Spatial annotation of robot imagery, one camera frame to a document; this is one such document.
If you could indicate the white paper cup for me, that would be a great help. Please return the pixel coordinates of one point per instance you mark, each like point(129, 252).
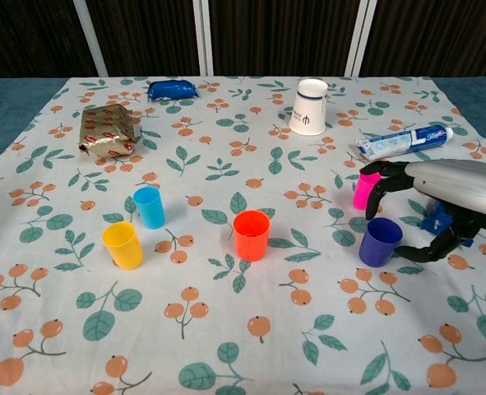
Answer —
point(308, 111)

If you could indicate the floral print tablecloth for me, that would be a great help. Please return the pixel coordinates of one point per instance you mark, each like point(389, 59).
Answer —
point(226, 329)

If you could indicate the light blue plastic cup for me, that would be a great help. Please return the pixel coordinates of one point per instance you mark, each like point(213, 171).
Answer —
point(150, 212)

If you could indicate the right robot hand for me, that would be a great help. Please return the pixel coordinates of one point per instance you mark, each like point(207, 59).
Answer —
point(456, 185)

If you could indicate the yellow plastic cup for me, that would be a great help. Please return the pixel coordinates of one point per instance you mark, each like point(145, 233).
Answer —
point(123, 251)

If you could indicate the white screen frame post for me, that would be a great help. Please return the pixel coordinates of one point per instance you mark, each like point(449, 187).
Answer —
point(359, 37)
point(88, 37)
point(206, 37)

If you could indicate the dark blue plastic cup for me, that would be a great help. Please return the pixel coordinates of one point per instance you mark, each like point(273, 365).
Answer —
point(376, 251)

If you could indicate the orange plastic cup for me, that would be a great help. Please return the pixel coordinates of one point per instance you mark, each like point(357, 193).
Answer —
point(251, 247)

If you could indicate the plain blue snack packet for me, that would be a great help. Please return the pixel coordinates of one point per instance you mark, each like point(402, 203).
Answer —
point(172, 89)

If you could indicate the gold red snack bag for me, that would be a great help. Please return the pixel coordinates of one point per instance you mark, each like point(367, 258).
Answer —
point(107, 127)

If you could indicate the blue black snack packet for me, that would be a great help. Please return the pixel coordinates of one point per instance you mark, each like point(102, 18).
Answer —
point(436, 222)

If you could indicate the pink plastic cup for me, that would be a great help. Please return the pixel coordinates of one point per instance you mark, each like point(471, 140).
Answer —
point(361, 197)

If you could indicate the white blue toothpaste tube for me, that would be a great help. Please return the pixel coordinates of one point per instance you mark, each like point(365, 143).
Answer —
point(399, 142)

